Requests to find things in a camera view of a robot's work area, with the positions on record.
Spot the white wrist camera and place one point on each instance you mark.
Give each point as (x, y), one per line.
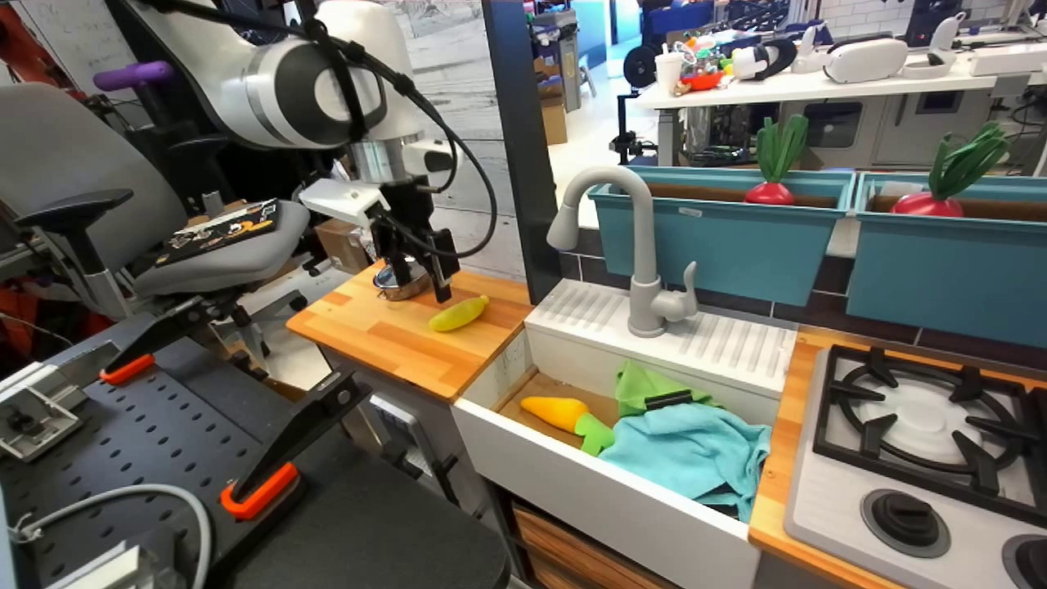
(339, 201)

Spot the black frame post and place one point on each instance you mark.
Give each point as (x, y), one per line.
(525, 164)

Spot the grey toy stove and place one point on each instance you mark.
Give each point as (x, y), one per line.
(926, 412)

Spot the cardboard box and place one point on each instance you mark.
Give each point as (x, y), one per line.
(343, 250)

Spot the marble pattern backdrop panel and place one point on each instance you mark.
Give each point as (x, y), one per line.
(458, 45)

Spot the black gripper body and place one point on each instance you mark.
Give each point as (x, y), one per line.
(410, 224)

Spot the white rounded device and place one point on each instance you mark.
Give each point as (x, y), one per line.
(869, 61)

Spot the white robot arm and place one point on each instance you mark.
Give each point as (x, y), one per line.
(271, 99)

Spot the teal cloth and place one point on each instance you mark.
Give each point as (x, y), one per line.
(688, 452)

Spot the white table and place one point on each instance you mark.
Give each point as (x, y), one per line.
(805, 91)

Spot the white toy sink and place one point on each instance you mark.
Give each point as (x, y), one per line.
(568, 480)

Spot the grey toy faucet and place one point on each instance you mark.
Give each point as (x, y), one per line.
(641, 263)

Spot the purple cylinder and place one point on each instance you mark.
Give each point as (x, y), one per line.
(135, 72)

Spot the yellow carrot toy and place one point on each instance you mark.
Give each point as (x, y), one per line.
(558, 412)

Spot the grey metal bracket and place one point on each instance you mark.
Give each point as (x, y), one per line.
(34, 419)

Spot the clutter on chair seat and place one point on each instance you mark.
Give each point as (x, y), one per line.
(217, 226)

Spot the yellow banana toy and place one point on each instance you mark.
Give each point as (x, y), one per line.
(458, 314)

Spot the red radish toy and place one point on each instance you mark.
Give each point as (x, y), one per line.
(958, 164)
(781, 150)

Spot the grey office chair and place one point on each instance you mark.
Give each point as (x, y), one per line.
(77, 152)

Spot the teal planter box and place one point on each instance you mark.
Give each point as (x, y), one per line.
(720, 246)
(950, 274)

